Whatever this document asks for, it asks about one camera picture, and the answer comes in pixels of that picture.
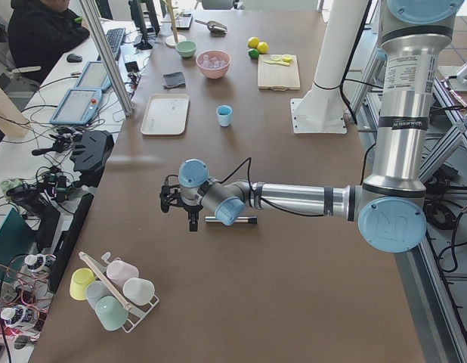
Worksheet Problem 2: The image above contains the grey blue cup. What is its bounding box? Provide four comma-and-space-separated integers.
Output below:
85, 280, 110, 310

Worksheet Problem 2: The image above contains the yellow plastic knife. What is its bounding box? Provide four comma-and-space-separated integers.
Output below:
261, 59, 291, 67

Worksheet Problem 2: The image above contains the yellow cup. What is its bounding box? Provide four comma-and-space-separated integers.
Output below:
70, 268, 95, 301

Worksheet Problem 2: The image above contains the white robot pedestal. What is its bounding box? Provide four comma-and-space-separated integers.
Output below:
291, 0, 370, 134

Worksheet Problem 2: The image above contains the white wire cup rack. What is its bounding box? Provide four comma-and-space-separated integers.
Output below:
79, 252, 160, 333

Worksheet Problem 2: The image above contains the near blue teach pendant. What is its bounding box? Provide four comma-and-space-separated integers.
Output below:
49, 88, 103, 126

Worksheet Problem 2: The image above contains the half lemon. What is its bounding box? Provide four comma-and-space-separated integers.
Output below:
281, 54, 292, 63

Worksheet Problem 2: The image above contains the green lime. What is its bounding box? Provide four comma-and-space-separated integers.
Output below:
248, 48, 259, 59

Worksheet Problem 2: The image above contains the person in black jacket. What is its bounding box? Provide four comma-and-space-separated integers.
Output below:
8, 0, 90, 83

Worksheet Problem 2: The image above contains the light blue plastic cup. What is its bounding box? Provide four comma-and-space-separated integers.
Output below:
216, 105, 233, 127

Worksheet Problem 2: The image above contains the white cup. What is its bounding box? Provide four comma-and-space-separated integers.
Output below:
122, 278, 155, 306

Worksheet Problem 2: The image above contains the blue teach pendant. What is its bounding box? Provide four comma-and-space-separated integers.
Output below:
75, 61, 111, 92
49, 88, 103, 126

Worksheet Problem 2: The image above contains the mint green cup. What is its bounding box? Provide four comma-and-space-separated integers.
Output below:
94, 296, 128, 331

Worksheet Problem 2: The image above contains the black computer mouse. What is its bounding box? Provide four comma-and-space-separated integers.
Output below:
66, 54, 82, 64

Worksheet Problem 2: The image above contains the grey folded cloth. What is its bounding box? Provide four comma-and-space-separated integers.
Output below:
162, 72, 186, 88

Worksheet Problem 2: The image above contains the green ceramic bowl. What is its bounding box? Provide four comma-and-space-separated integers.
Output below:
175, 40, 196, 58

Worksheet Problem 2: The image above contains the whole yellow lemon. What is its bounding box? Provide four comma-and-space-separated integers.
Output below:
256, 42, 269, 54

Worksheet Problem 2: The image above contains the aluminium frame post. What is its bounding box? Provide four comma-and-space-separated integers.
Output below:
79, 0, 133, 116

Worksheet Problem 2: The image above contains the aluminium frame rack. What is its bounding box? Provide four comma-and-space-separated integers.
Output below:
363, 67, 467, 363

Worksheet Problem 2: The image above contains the pink cup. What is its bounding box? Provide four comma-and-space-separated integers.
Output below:
106, 259, 139, 289

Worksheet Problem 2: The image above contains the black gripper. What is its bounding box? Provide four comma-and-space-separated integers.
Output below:
159, 174, 202, 231

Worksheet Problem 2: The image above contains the black angular device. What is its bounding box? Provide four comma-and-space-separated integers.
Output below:
70, 130, 114, 188

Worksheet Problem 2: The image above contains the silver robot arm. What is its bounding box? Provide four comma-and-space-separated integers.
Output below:
159, 1, 462, 253

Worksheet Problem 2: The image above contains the metal scoop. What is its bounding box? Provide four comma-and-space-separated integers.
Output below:
195, 19, 227, 34

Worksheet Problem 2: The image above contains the pink bowl of ice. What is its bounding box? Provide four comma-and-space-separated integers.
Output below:
196, 50, 230, 79

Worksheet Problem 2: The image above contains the wooden cutting board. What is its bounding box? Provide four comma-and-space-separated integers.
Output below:
258, 54, 301, 91

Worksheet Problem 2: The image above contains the wooden stand round base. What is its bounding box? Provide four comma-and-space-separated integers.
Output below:
160, 0, 188, 48

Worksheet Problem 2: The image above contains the far blue teach pendant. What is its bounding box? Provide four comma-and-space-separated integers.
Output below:
75, 61, 111, 92

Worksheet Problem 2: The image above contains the black keyboard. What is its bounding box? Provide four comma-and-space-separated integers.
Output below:
105, 28, 125, 61

